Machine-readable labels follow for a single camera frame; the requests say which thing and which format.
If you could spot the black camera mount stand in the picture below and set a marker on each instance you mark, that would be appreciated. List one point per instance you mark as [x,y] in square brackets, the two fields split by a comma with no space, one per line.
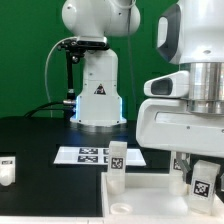
[71,60]

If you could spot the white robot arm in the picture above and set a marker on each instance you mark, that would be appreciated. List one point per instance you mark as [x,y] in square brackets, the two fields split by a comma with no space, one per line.
[190,34]

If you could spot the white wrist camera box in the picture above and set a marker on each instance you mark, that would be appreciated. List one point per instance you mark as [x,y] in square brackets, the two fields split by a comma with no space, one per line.
[175,85]

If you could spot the white marker sheet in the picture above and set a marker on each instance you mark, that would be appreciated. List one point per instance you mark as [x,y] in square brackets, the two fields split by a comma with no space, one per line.
[97,156]

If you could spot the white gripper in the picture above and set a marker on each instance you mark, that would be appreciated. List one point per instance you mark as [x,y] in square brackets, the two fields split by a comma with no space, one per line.
[167,125]

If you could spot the white square table top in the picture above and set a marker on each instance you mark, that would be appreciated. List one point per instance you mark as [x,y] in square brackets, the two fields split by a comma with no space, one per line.
[147,199]

